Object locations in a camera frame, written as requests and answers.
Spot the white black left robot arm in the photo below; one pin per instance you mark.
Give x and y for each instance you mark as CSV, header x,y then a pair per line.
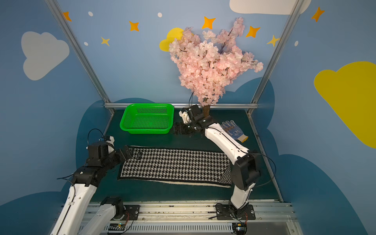
x,y
84,183

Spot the aluminium frame rail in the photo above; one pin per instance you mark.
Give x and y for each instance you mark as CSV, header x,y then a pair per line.
x,y
124,44

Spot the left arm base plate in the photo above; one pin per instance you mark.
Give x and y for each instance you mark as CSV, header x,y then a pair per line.
x,y
131,212

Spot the pink cherry blossom tree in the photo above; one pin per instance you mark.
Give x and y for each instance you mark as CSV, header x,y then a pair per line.
x,y
207,66

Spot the aluminium front rail track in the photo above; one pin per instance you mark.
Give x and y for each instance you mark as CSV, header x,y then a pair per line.
x,y
199,217

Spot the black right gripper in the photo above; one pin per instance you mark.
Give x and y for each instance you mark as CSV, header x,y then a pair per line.
x,y
188,128

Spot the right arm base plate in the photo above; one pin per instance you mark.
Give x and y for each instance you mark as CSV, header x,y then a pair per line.
x,y
229,212

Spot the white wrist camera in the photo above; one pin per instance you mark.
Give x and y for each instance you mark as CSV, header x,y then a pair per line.
x,y
110,140
184,115

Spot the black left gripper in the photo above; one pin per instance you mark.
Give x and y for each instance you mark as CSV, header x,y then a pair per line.
x,y
128,152

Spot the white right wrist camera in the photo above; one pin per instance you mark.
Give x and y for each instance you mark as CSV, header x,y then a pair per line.
x,y
184,115

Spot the green plastic basket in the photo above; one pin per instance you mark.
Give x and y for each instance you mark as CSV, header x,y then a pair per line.
x,y
147,118

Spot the blue dotted work glove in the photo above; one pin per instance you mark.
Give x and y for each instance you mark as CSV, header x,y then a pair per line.
x,y
234,131

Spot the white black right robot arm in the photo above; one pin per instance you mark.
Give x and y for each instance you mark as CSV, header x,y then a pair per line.
x,y
245,170

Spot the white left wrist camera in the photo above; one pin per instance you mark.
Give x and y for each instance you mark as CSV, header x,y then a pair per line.
x,y
110,140

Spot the black white knitted scarf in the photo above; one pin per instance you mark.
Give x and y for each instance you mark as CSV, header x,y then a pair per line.
x,y
179,167

